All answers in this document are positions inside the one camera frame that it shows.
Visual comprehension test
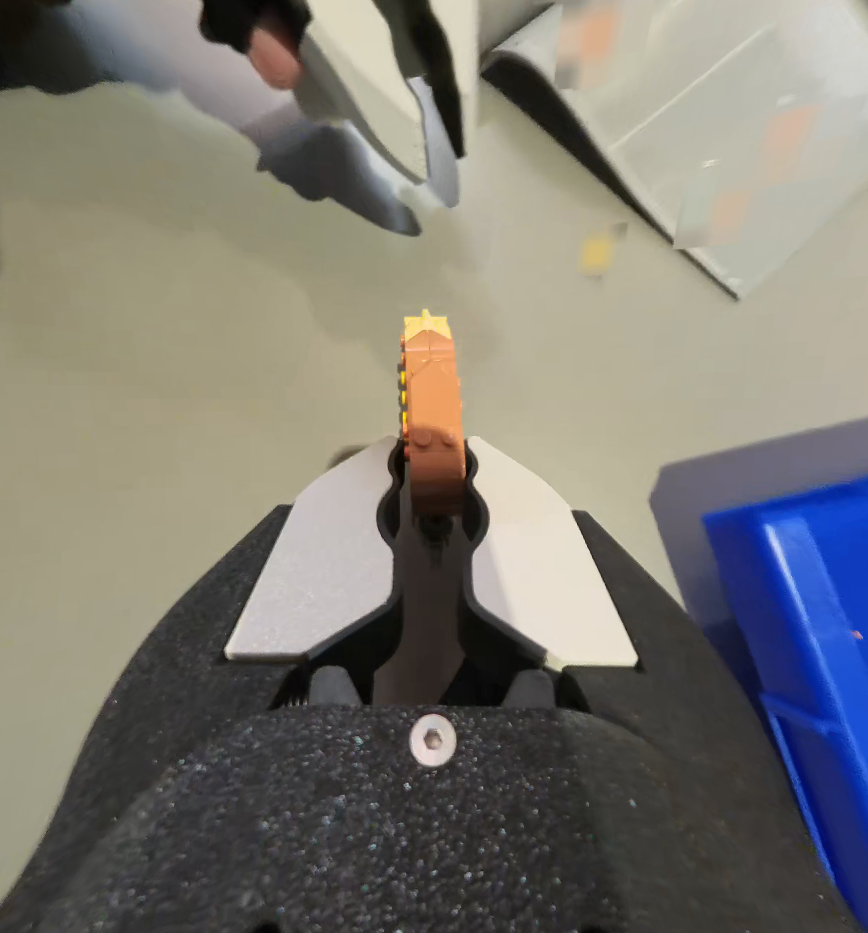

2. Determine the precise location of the blue plastic bin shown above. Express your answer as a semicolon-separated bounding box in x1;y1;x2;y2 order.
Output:
702;466;868;933

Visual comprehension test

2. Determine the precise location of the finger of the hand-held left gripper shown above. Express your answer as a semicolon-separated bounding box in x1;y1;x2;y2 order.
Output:
243;76;461;238
295;0;469;185

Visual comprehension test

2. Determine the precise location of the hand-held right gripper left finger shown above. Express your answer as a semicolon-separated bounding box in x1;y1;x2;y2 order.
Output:
224;435;407;664

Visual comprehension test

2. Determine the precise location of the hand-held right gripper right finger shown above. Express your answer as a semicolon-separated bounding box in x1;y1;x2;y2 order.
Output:
463;435;640;673

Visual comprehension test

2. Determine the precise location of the person's left hand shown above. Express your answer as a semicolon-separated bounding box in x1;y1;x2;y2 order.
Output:
248;24;305;93

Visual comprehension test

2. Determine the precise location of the brown toy brick assembly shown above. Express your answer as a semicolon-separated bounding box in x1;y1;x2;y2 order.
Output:
392;308;473;520

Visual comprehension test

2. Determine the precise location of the grey instruction booklet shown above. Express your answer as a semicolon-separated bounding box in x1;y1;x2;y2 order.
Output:
481;0;868;301

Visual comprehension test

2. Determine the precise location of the person's left forearm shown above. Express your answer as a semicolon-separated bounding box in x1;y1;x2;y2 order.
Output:
0;0;209;99

